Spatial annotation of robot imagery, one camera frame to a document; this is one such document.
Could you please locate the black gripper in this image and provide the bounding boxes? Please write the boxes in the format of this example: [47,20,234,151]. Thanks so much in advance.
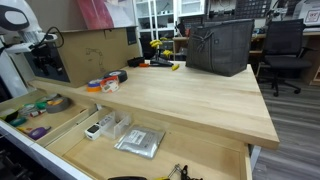
[31,44,60,76]

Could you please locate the blue masking tape roll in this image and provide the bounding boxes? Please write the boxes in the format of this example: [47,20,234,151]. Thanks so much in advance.
[87,79,102,87]

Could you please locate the clear tape red dispenser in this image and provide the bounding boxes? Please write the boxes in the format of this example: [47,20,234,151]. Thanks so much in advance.
[100,76,119,93]

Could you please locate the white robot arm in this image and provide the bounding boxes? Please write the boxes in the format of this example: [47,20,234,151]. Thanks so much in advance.
[0,0,58,59]

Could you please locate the silver tape roll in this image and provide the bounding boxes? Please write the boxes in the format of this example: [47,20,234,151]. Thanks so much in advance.
[19,104,36,116]

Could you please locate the orange tape roll on table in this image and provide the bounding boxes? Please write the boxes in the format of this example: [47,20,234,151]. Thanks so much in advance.
[87,86,101,92]

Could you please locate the yellow-green tape roll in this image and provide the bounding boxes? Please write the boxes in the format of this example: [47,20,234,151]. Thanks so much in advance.
[0,108,18,122]

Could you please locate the small teal tape roll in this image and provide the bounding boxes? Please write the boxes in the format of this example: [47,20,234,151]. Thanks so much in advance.
[9,117,27,127]

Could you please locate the purple tape roll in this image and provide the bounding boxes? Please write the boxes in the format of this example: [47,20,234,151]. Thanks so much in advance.
[28,126,51,140]

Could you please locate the black tape roll on table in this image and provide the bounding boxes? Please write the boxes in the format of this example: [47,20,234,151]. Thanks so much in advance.
[104,70,128,83]

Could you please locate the white drawer with wood interior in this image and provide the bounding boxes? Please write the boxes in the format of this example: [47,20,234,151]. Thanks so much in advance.
[1,93,252,180]

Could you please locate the pliers in drawer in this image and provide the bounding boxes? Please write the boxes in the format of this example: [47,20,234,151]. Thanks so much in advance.
[154,164,203,180]

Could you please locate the large cardboard box black front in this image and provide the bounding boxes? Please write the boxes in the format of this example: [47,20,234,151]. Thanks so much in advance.
[24,27,140,87]

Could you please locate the green glue bottle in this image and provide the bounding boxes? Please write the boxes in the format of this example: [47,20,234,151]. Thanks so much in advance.
[35,101,47,110]

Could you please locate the white remote device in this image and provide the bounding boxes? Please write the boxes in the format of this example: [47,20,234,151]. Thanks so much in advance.
[85,124,101,140]

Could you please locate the clear plastic organizer box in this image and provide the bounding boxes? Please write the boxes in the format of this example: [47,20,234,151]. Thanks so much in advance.
[99,111,131,140]

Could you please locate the silver foil pouch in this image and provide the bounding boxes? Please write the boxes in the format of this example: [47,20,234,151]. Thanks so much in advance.
[114,125,165,159]

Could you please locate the dark grey tote bag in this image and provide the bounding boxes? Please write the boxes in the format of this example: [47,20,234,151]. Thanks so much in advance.
[186,19,255,77]

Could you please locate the black office chair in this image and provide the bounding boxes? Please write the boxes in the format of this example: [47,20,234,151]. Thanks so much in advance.
[262,19,312,97]

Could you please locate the grey duct tape roll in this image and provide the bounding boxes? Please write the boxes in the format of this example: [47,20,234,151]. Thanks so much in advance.
[46,97,70,113]

